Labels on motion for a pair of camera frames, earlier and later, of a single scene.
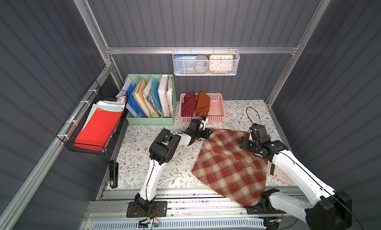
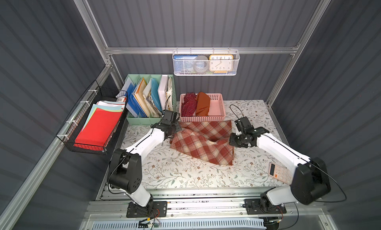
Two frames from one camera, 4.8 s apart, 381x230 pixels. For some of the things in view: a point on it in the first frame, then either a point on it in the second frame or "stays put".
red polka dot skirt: [189, 106] stays put
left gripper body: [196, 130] → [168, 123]
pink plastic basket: [217, 112] stays put
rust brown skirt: [203, 102] stays put
